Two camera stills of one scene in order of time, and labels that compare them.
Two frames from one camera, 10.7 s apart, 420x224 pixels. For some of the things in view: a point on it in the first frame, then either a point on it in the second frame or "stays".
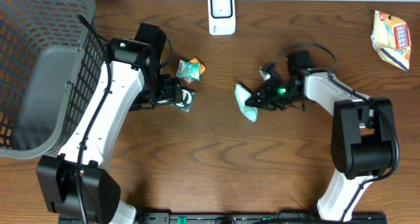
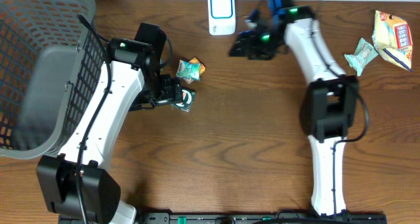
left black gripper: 169,90 stays
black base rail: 144,218 stays
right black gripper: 266,99 -> 247,45
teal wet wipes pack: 242,94 -> 363,54
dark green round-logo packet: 188,95 stays
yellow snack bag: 391,39 stays
